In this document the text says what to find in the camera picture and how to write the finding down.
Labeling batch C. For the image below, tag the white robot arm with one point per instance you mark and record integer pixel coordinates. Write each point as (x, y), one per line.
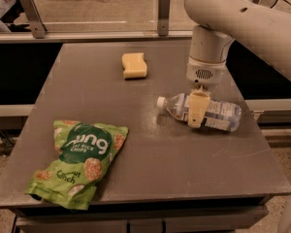
(263, 31)

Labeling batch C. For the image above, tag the clear plastic water bottle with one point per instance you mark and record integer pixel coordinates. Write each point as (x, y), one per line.
(219, 115)

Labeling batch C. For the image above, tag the person in background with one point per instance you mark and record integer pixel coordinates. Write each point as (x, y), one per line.
(1, 10)

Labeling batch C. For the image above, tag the green rice chips bag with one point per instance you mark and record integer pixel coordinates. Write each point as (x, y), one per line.
(85, 153)

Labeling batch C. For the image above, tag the middle metal bracket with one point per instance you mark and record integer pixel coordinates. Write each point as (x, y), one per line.
(163, 17)

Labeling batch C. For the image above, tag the yellow sponge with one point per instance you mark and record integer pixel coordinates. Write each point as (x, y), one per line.
(134, 65)

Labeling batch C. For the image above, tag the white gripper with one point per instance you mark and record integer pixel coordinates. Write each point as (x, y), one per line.
(205, 72)

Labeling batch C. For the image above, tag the clear acrylic barrier panel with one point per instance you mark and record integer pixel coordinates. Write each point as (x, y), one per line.
(76, 16)

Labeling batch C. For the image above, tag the left metal bracket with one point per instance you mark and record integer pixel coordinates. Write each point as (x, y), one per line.
(37, 28)

